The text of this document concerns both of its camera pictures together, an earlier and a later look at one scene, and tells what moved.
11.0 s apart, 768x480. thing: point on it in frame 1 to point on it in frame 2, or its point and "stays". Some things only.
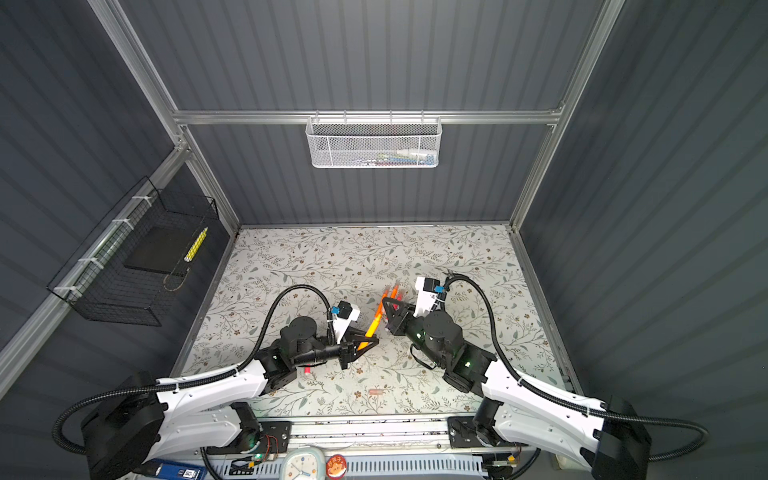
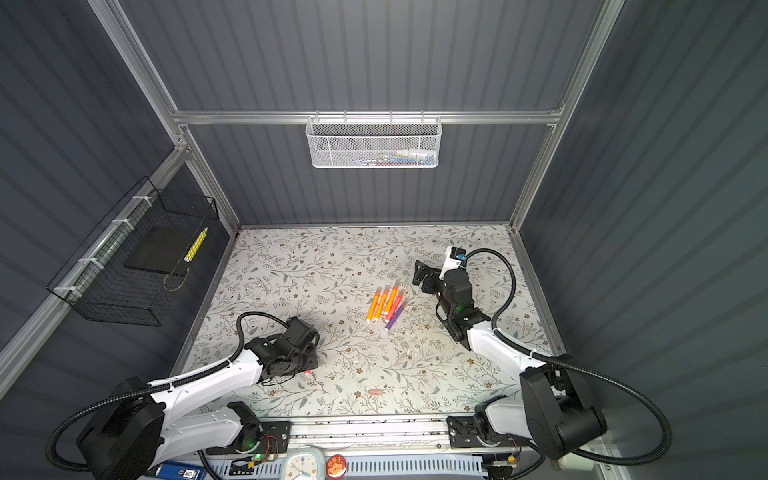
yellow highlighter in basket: x=198 y=241 stays
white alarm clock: x=303 y=463 stays
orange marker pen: x=376 y=321 to x=373 y=304
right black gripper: x=398 y=320 to x=422 y=276
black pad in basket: x=162 y=249 stays
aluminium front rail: x=379 y=434 stays
